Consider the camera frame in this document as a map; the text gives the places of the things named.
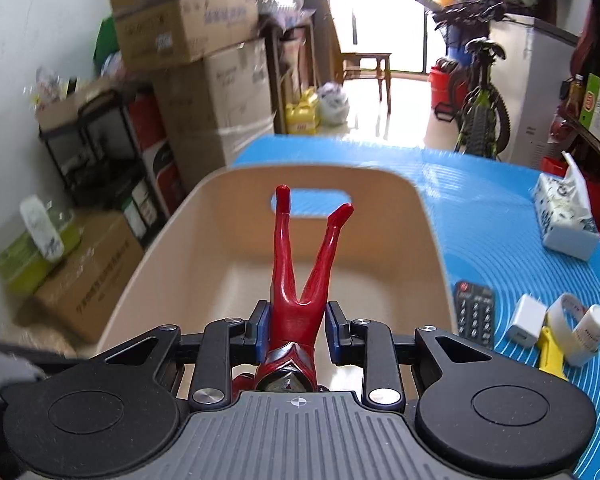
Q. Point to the cardboard box on cart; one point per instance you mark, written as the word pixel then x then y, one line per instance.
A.
pixel 65 107

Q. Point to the yellow oil jug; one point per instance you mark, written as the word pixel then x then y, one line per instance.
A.
pixel 302 115

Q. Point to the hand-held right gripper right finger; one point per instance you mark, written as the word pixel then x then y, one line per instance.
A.
pixel 333 331

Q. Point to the black utility cart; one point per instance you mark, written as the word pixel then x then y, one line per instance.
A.
pixel 105 150

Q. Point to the beige plastic storage bin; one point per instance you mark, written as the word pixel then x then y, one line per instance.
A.
pixel 205 240

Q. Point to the dark wooden side table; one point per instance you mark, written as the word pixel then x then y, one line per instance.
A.
pixel 597 140

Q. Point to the yellow plastic toy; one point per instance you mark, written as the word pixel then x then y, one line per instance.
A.
pixel 550 352

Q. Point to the white charger adapter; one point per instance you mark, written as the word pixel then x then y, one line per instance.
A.
pixel 525 320

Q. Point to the brown taped cardboard box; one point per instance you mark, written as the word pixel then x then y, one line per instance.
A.
pixel 90 270

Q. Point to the amber glass bottle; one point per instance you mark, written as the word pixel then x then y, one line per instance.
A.
pixel 574 97

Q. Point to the green plastic container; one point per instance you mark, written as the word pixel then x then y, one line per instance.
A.
pixel 20 265

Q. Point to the red bucket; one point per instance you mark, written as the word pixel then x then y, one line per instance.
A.
pixel 442 85

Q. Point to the red hero action figure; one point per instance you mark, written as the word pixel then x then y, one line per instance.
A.
pixel 292 310

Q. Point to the red white appliance box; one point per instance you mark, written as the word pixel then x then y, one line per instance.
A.
pixel 167 175

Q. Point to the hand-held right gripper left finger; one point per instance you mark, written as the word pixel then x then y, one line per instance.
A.
pixel 263 329

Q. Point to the blue silicone mat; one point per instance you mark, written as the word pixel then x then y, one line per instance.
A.
pixel 480 210

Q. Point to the plastic-wrapped cardboard box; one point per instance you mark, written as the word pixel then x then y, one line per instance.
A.
pixel 225 157

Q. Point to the white chest freezer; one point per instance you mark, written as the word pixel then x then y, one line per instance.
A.
pixel 535 85

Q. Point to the black remote control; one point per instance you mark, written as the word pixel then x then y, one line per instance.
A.
pixel 472 312

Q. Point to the white plastic bag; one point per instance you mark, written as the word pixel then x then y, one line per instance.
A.
pixel 334 105

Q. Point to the wooden stool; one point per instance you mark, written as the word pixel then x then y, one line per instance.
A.
pixel 367 60

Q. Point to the white tissue pack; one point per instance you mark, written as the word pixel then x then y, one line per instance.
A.
pixel 562 220

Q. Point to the green bicycle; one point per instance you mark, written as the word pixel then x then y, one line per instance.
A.
pixel 480 105

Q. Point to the large printed cardboard box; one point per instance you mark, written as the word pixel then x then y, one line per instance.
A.
pixel 220 90

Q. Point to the open cardboard box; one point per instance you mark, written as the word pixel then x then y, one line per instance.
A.
pixel 180 25

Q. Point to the round tin green label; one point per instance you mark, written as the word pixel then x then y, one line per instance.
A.
pixel 565 304

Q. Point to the small white bottle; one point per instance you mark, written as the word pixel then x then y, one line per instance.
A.
pixel 592 332

